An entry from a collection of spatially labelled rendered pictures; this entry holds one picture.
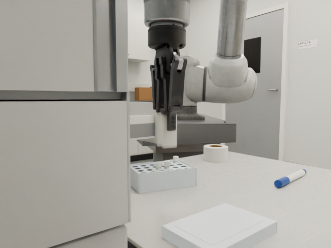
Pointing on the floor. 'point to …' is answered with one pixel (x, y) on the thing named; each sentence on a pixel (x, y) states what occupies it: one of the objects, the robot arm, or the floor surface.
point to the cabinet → (100, 239)
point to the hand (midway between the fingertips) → (166, 130)
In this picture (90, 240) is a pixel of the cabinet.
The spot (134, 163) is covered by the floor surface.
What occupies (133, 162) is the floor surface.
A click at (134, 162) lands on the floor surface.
